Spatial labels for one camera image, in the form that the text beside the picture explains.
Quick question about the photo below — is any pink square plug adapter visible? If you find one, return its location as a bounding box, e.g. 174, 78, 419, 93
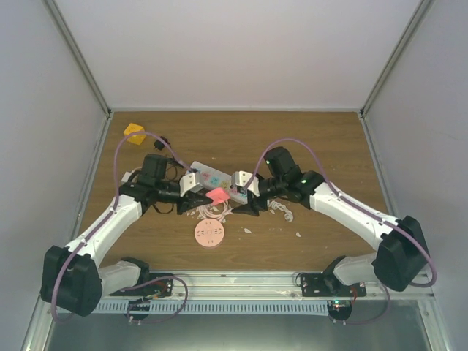
205, 187, 230, 205

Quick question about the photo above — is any white power strip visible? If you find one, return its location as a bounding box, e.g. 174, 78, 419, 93
191, 161, 247, 205

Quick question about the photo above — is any pink round power socket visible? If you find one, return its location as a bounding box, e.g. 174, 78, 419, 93
194, 219, 224, 249

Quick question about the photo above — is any white usb charger plug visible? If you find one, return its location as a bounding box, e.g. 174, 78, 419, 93
121, 172, 133, 183

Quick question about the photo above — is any black power adapter plug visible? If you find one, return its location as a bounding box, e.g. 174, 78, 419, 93
153, 136, 170, 151

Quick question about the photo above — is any yellow cube socket adapter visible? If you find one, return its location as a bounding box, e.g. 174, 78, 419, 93
123, 123, 146, 146

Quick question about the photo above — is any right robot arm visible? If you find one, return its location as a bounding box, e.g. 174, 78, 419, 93
231, 147, 430, 296

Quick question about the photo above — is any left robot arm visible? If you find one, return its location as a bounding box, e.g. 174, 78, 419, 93
39, 154, 212, 317

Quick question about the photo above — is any white coiled strip cable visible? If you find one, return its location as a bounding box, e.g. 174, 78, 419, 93
266, 199, 294, 222

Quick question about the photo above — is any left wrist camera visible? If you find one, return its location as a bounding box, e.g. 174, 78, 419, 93
179, 172, 203, 196

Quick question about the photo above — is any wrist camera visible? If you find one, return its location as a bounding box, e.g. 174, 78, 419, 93
231, 171, 260, 197
179, 172, 203, 196

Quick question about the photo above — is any pink coiled socket cable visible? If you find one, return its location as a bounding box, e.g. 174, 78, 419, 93
195, 203, 235, 222

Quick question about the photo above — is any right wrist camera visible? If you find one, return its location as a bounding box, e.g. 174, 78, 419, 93
231, 171, 260, 197

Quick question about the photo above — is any aluminium mounting rail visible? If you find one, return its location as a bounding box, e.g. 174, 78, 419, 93
39, 269, 436, 301

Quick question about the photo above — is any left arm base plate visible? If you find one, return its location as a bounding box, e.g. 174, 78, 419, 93
110, 273, 174, 300

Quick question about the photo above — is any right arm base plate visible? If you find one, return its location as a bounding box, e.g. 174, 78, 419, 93
295, 272, 367, 298

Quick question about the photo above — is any slotted cable duct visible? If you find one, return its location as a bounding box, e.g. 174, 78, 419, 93
94, 300, 328, 316

